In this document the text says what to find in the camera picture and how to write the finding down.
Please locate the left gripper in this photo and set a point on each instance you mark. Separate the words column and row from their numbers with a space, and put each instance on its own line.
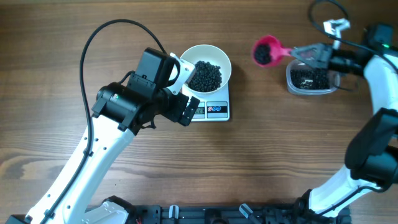
column 175, row 114

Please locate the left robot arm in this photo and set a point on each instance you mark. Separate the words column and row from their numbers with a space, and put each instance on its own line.
column 118, row 115

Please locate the black beans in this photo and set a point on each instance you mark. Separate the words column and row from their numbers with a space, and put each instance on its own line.
column 207, row 77

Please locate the clear plastic bean container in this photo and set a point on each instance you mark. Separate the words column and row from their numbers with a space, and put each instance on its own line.
column 304, row 80

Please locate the white bowl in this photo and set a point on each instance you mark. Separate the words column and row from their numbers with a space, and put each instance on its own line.
column 212, row 54

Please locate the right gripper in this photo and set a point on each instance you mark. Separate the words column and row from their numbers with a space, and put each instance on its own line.
column 322, row 59

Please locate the pink measuring scoop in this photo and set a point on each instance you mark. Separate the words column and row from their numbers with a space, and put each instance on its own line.
column 269, row 51

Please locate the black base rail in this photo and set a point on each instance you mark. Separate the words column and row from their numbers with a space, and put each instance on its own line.
column 267, row 214

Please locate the white digital kitchen scale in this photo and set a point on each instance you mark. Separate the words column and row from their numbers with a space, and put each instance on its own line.
column 213, row 107

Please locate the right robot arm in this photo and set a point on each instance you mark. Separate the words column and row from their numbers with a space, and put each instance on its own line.
column 370, row 161

